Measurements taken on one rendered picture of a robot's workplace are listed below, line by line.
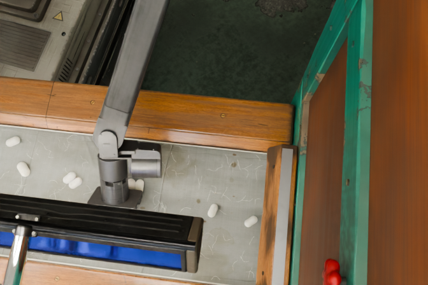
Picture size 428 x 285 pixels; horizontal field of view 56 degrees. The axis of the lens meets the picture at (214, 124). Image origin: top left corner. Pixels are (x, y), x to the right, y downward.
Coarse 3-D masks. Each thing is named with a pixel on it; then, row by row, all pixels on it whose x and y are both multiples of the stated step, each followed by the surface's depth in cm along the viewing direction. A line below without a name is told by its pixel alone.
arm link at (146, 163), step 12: (108, 132) 76; (108, 144) 76; (132, 144) 82; (144, 144) 82; (156, 144) 83; (108, 156) 78; (132, 156) 80; (144, 156) 80; (156, 156) 81; (132, 168) 80; (144, 168) 80; (156, 168) 81
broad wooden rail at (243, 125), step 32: (0, 96) 98; (32, 96) 98; (64, 96) 98; (96, 96) 97; (160, 96) 96; (192, 96) 96; (64, 128) 98; (128, 128) 95; (160, 128) 95; (192, 128) 94; (224, 128) 94; (256, 128) 93; (288, 128) 93
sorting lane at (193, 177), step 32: (0, 128) 99; (32, 128) 98; (0, 160) 97; (32, 160) 97; (64, 160) 96; (96, 160) 96; (128, 160) 95; (192, 160) 95; (224, 160) 94; (256, 160) 94; (0, 192) 95; (32, 192) 95; (64, 192) 94; (160, 192) 93; (192, 192) 93; (224, 192) 92; (256, 192) 92; (224, 224) 91; (256, 224) 90; (32, 256) 91; (64, 256) 91; (224, 256) 89; (256, 256) 89
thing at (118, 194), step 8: (104, 184) 82; (112, 184) 82; (120, 184) 82; (128, 184) 85; (96, 192) 87; (104, 192) 83; (112, 192) 82; (120, 192) 83; (128, 192) 85; (136, 192) 88; (88, 200) 84; (96, 200) 85; (104, 200) 84; (112, 200) 83; (120, 200) 84; (128, 200) 85; (136, 200) 85; (128, 208) 83; (136, 208) 84
